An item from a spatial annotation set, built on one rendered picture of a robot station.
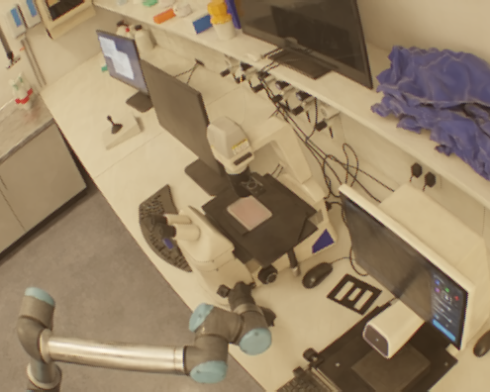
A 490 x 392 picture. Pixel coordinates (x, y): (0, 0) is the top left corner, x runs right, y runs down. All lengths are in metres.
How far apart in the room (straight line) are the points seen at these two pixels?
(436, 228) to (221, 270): 0.78
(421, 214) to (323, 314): 0.63
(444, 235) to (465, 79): 0.45
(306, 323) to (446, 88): 0.87
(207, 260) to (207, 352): 0.40
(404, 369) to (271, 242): 0.64
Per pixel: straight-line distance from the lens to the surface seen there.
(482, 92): 1.38
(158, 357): 1.42
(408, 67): 1.53
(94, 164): 2.79
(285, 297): 1.84
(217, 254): 1.70
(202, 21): 2.37
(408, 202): 1.29
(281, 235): 1.73
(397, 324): 1.32
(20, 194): 3.75
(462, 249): 1.18
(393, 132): 1.51
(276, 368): 1.68
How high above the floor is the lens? 2.18
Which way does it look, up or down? 41 degrees down
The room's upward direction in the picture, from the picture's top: 21 degrees counter-clockwise
